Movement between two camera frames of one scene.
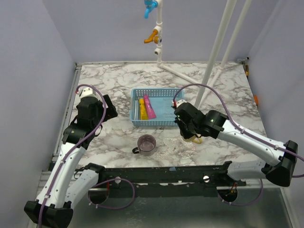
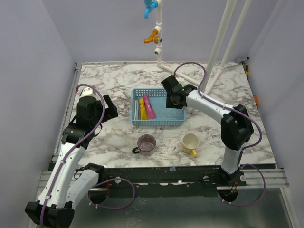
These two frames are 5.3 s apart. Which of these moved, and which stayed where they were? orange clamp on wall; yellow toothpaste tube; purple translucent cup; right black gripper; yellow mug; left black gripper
Moved: yellow mug; right black gripper
Stayed: yellow toothpaste tube; orange clamp on wall; left black gripper; purple translucent cup
